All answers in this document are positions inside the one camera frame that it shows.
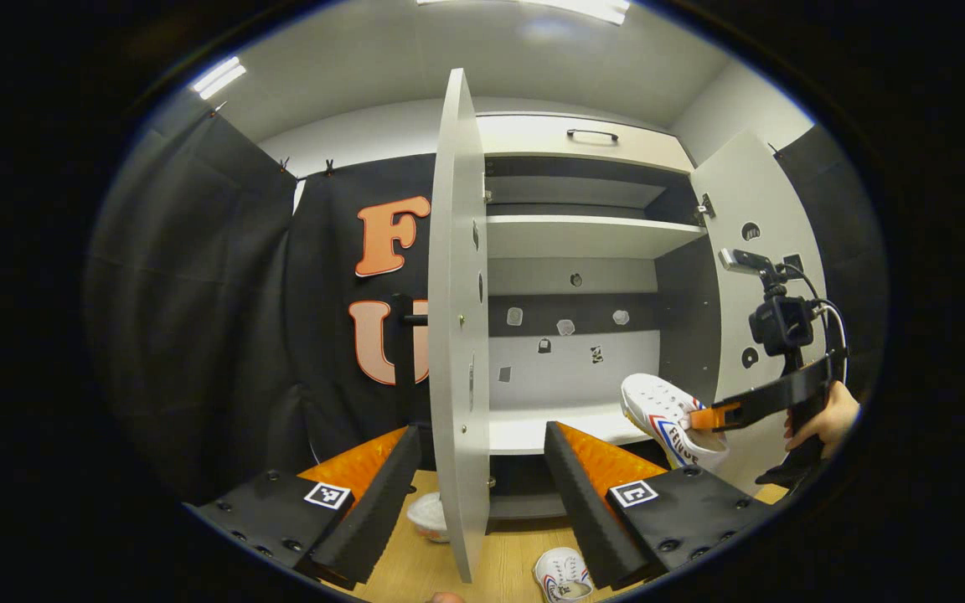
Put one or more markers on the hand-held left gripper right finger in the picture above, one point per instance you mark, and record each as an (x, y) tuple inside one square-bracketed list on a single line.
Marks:
[(583, 511)]

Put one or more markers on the white cabinet shelf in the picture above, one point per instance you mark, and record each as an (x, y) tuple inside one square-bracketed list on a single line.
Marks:
[(583, 237)]

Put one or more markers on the white cabinet drawer front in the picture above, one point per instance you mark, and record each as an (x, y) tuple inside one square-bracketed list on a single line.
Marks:
[(524, 138)]

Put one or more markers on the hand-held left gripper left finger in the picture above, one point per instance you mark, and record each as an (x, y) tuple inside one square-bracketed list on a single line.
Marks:
[(369, 511)]

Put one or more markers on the white canvas shoe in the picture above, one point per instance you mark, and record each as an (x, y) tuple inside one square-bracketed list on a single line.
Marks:
[(562, 569), (658, 402)]

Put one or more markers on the white shoe cabinet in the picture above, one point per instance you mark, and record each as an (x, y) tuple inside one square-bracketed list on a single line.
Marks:
[(566, 377)]

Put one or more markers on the metal door hinge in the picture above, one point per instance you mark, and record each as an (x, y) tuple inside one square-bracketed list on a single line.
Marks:
[(705, 209)]

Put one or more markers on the ceiling light panel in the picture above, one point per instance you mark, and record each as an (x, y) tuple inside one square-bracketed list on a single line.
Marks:
[(219, 77)]

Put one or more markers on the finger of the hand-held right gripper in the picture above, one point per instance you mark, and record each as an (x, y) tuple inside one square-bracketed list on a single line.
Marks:
[(713, 416)]

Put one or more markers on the white round container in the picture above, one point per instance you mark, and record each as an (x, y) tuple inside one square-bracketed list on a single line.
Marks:
[(428, 515)]

